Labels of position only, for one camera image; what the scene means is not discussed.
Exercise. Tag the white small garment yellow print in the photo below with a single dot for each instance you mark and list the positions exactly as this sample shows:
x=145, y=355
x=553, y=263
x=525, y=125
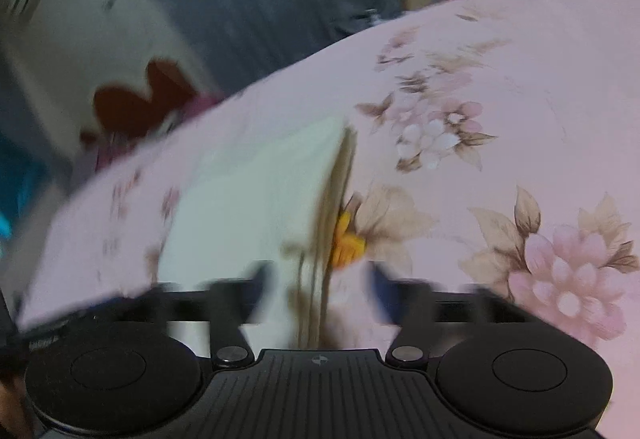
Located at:
x=250, y=199

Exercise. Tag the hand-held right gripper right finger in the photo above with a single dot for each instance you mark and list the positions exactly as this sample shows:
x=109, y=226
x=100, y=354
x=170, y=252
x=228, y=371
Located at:
x=382, y=294

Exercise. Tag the pink floral bed sheet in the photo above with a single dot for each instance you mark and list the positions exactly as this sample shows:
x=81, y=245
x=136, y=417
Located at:
x=500, y=69

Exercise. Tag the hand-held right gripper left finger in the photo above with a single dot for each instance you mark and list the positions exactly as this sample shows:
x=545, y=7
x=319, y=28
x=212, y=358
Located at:
x=260, y=284

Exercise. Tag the teal blue object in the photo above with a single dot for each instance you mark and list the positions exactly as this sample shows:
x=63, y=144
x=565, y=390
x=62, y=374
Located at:
x=15, y=184

